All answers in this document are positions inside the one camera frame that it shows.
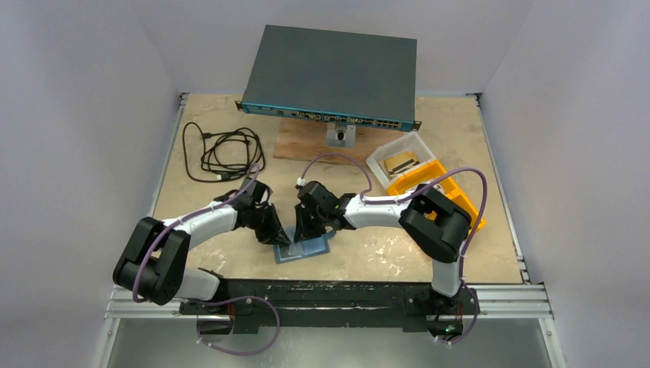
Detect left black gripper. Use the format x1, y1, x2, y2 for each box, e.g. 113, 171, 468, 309
248, 202, 290, 245

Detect blue card holder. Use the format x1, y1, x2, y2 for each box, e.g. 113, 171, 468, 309
272, 230, 336, 264

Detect gold cards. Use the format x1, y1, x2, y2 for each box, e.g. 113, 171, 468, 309
382, 151, 420, 178

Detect wooden board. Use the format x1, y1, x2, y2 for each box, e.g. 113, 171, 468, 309
273, 118, 405, 166

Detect yellow bin front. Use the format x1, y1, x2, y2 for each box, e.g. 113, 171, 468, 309
434, 179, 478, 227

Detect yellow bin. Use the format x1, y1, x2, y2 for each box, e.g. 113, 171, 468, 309
386, 160, 461, 199
434, 179, 478, 227

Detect white plastic bin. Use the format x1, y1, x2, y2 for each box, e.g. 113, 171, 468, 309
366, 131, 436, 189

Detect yellow bin middle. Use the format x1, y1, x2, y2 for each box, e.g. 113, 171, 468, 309
386, 160, 461, 199

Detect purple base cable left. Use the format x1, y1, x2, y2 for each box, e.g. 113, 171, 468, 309
195, 295, 283, 357

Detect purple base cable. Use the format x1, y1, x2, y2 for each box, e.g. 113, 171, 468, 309
195, 295, 283, 357
434, 284, 484, 347

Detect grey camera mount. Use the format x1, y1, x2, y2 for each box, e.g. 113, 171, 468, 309
326, 122, 356, 148

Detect black coiled cable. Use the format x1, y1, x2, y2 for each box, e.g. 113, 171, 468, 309
182, 121, 266, 184

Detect grey network switch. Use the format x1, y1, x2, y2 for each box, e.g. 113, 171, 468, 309
235, 25, 422, 132

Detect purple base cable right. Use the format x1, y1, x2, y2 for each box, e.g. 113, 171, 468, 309
434, 284, 484, 347

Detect aluminium frame rail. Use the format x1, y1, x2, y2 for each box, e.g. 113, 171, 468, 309
103, 284, 553, 320

